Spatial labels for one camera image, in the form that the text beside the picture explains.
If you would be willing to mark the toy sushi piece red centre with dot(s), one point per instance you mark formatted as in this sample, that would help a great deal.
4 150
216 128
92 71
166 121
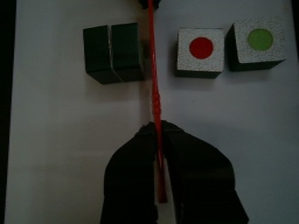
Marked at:
200 48
96 49

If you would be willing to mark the white cutting board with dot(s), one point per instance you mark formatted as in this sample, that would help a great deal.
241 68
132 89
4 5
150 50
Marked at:
57 131

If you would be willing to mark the toy sushi piece green centre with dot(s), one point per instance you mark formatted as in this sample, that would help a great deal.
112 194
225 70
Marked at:
259 39

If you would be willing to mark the toy sushi roll piece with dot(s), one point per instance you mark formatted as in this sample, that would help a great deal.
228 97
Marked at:
125 46

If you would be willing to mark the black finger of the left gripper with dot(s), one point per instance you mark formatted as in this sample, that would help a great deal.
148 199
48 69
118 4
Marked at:
156 3
142 3

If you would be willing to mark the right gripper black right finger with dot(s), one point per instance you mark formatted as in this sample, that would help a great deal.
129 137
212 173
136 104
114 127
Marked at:
201 186

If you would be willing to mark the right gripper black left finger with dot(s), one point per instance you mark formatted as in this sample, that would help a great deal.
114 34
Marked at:
132 180

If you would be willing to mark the red plastic toy knife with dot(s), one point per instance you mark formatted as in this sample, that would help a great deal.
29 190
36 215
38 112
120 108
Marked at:
154 73

